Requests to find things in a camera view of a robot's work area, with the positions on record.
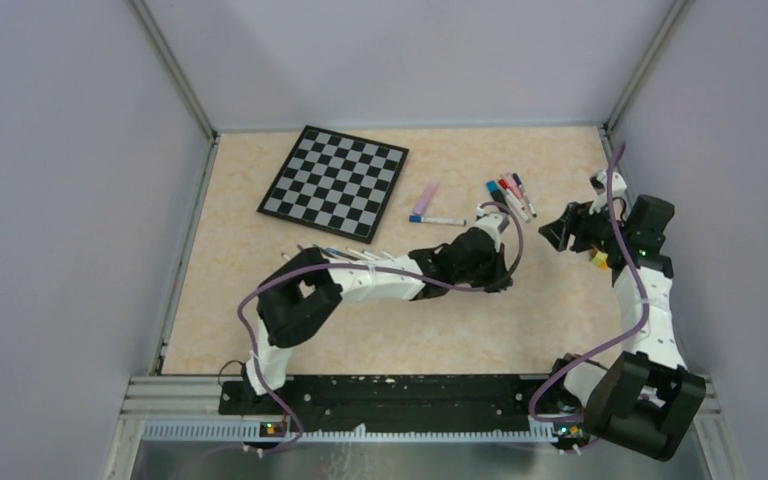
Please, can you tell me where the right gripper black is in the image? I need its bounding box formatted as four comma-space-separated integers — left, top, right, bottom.
539, 196, 630, 254

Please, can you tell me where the white marker blue cap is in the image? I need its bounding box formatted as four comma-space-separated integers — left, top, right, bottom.
408, 215, 467, 227

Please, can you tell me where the blue gel pen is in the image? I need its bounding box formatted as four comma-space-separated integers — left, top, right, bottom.
325, 248, 355, 260

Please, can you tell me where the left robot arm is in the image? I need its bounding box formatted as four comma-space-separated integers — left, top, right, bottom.
240, 227, 518, 414

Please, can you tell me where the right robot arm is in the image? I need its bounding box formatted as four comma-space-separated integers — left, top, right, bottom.
539, 195, 706, 462

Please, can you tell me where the yellow orange block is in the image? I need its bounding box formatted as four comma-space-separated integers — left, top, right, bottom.
590, 250, 609, 270

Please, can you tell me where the white marker red cap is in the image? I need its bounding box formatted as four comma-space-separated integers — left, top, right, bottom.
497, 178, 531, 223

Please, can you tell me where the thin marker pink cap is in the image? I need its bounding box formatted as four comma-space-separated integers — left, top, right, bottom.
503, 172, 528, 211

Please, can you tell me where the lilac highlighter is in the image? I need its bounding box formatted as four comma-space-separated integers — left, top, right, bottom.
412, 181, 439, 216

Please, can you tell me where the black highlighter blue cap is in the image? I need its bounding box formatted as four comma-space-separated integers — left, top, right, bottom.
486, 180, 509, 208

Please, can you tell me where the black grey chessboard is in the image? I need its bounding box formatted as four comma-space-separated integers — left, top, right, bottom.
257, 125, 410, 244

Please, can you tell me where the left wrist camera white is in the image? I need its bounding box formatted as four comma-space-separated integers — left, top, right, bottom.
474, 205, 510, 236

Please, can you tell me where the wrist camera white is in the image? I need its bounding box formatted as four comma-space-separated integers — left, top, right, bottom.
589, 170, 627, 214
474, 205, 510, 236

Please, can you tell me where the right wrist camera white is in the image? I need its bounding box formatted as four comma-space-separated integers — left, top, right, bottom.
589, 170, 627, 214

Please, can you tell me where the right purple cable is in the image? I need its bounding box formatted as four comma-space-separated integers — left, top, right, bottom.
528, 142, 652, 425

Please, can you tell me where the purple cable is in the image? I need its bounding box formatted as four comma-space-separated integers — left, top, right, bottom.
236, 201, 526, 458
528, 142, 652, 425

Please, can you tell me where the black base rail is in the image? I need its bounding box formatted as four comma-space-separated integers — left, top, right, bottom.
218, 374, 593, 447

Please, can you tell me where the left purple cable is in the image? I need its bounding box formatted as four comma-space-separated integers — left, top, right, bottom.
236, 201, 526, 458

